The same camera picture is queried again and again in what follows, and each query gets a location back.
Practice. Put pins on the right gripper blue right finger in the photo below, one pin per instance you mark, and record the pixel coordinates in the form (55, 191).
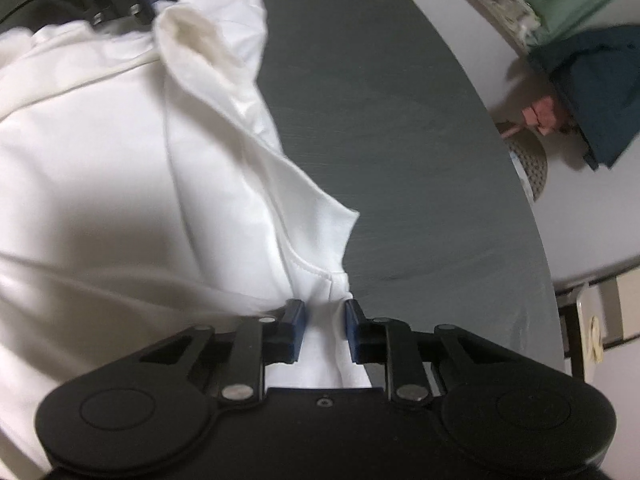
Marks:
(376, 340)

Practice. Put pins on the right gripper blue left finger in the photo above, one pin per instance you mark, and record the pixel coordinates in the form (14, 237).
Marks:
(272, 338)

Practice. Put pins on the white long sleeve shirt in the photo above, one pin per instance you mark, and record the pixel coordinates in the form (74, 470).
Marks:
(144, 189)

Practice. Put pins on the dark grey bed sheet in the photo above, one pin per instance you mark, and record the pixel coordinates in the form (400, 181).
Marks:
(374, 107)

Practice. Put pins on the cream and black wooden chair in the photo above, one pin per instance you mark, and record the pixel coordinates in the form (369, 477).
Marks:
(596, 316)

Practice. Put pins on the woven grey waste basket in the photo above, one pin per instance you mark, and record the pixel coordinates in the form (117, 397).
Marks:
(530, 162)

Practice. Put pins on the pink hanging cloth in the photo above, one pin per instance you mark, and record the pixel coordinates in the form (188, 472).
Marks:
(546, 115)

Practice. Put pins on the dark teal hanging jacket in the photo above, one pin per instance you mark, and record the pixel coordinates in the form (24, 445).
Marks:
(595, 74)

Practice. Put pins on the clear plastic storage box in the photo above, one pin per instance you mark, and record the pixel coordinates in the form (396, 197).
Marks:
(515, 15)

